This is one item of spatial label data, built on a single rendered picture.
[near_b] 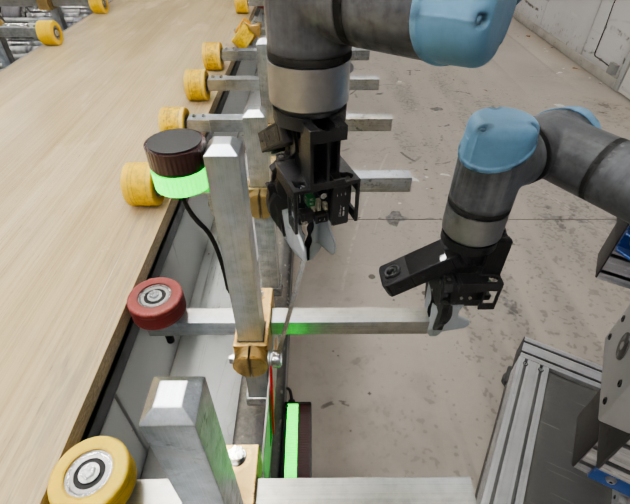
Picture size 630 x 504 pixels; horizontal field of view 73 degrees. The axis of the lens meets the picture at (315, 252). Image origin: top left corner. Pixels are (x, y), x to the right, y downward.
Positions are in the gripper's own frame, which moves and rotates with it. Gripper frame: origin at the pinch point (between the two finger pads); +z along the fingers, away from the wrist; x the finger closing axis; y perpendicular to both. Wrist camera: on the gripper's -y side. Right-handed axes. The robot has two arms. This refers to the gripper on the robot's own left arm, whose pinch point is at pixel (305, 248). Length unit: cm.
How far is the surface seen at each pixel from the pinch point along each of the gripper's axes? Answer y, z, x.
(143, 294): -9.9, 10.3, -22.2
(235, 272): 1.2, 0.0, -9.5
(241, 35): -123, 6, 20
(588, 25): -281, 67, 378
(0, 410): 3.0, 10.8, -39.3
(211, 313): -6.7, 14.8, -13.3
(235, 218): 1.6, -8.2, -8.6
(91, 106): -88, 10, -31
